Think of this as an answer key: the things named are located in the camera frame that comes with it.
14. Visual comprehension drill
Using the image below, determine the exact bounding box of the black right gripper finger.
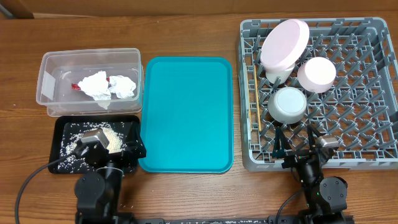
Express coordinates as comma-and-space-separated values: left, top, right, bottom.
307, 124, 323, 146
272, 127, 292, 156

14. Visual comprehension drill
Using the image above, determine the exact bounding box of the grey bowl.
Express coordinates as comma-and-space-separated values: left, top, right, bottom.
267, 87, 307, 124

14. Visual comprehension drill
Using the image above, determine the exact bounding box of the teal plastic tray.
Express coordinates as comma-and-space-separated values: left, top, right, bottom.
139, 57, 234, 174

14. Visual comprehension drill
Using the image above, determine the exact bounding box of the small pink plate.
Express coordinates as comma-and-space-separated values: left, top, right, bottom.
297, 57, 336, 93

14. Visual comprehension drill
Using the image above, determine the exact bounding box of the white cup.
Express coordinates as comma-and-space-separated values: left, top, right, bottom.
266, 63, 295, 84

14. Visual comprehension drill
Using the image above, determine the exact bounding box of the white tissue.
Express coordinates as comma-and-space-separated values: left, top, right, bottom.
71, 70, 142, 113

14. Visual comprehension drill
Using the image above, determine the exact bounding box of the large white plate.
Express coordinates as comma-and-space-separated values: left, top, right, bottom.
260, 19, 310, 72

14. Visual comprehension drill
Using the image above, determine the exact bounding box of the white rice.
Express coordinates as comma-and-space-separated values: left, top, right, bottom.
56, 122, 131, 174

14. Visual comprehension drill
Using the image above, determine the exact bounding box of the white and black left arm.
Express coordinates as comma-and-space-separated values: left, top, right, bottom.
73, 121, 165, 223

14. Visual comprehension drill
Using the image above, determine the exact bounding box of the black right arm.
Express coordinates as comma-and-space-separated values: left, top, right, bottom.
272, 124, 354, 223

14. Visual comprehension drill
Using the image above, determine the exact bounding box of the grey dish rack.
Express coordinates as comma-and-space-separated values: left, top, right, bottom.
238, 17, 397, 172

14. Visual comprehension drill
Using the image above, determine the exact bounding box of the black tray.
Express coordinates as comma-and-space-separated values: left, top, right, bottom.
49, 115, 141, 174

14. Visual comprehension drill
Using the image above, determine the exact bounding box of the clear plastic bin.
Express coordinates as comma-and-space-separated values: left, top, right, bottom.
36, 48, 144, 117

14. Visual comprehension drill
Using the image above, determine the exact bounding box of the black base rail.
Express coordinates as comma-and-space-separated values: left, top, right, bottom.
75, 212, 355, 224

